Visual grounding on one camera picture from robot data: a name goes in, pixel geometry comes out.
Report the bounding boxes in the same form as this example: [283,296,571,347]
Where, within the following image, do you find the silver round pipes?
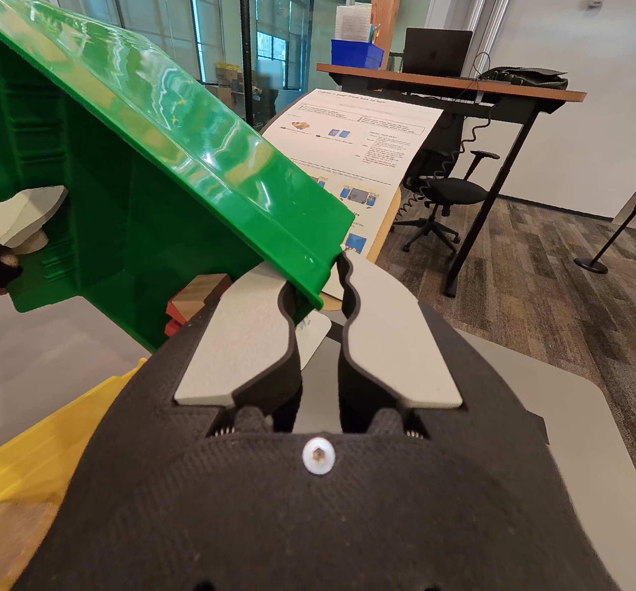
[467,0,527,60]

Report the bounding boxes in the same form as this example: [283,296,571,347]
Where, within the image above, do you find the tablet sign stand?
[574,206,636,275]

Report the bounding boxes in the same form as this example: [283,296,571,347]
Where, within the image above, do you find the black office chair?
[393,114,501,259]

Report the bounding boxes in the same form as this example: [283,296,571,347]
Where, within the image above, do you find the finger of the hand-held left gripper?
[0,185,69,255]

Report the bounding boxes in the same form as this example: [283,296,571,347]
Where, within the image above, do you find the coiled black cable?
[395,114,490,224]

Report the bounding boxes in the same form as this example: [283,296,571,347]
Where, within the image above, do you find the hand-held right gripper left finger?
[173,261,304,433]

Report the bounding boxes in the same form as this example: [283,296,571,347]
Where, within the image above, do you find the black bag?
[479,66,569,91]

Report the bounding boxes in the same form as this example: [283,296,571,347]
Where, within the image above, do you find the black laptop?
[401,28,474,77]

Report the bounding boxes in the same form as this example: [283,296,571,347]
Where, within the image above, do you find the pile of coloured wooden cubes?
[165,273,234,337]

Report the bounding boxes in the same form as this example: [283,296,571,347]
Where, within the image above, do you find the wood top standing desk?
[316,63,588,299]

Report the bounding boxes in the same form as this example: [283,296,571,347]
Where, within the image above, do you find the bubble wrap roll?
[335,3,373,41]

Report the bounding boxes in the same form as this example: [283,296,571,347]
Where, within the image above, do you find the green plastic box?
[0,0,356,353]

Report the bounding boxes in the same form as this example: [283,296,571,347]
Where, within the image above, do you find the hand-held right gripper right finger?
[336,251,464,435]

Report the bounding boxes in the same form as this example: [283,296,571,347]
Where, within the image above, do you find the black pole stand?
[238,0,256,127]

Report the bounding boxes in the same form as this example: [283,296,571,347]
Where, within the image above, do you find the yellow plastic box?
[0,358,147,505]

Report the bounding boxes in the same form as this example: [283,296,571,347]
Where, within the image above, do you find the blue plastic crate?
[330,39,385,71]

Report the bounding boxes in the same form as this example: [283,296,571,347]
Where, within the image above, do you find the printed instruction sheet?
[262,88,444,301]

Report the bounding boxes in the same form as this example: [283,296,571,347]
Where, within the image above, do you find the wooden support post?
[370,0,410,55]

